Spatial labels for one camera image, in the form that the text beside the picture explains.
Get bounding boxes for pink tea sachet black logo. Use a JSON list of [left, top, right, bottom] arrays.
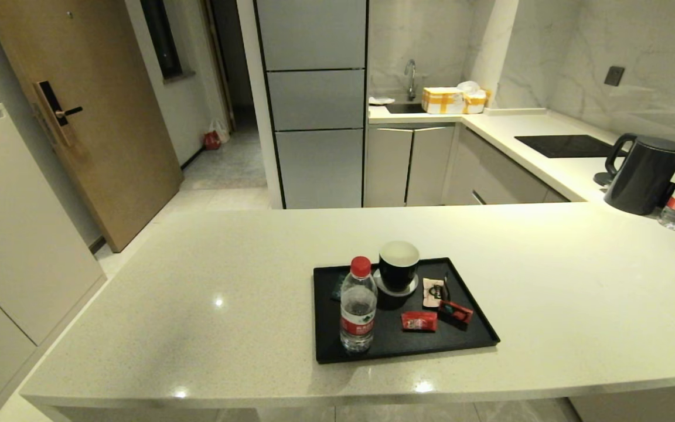
[[422, 277, 451, 309]]

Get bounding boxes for red sachet with black circle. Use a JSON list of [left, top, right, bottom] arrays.
[[401, 311, 438, 332]]

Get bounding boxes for red sachet dark end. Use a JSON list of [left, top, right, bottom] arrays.
[[438, 299, 474, 325]]

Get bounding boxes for black electric kettle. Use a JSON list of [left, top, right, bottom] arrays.
[[605, 134, 675, 216]]

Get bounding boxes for round white coaster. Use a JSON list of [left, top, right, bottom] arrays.
[[373, 268, 419, 297]]

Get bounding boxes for grey kitchen base cabinet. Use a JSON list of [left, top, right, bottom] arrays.
[[364, 123, 570, 207]]

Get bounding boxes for black mug white inside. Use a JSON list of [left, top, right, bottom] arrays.
[[379, 241, 420, 293]]

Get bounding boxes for tall grey refrigerator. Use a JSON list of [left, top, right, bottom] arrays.
[[254, 0, 369, 209]]

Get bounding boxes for black rectangular serving tray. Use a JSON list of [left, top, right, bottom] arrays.
[[313, 257, 501, 365]]

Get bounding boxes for white box with yellow tape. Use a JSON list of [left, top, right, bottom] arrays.
[[421, 87, 466, 114]]

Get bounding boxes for chrome sink faucet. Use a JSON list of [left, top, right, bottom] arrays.
[[404, 59, 418, 101]]

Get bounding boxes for small yellow taped box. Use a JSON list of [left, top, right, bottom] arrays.
[[464, 89, 492, 114]]

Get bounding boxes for black induction cooktop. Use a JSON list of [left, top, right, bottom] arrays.
[[514, 135, 628, 159]]

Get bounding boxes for dark window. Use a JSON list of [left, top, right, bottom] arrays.
[[140, 0, 185, 81]]

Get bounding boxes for brown wooden door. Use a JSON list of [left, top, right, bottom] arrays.
[[0, 0, 184, 253]]

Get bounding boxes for white storage cabinet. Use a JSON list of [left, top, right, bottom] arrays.
[[0, 104, 107, 422]]

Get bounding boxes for black door lock with handle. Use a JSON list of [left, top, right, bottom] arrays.
[[34, 80, 83, 147]]

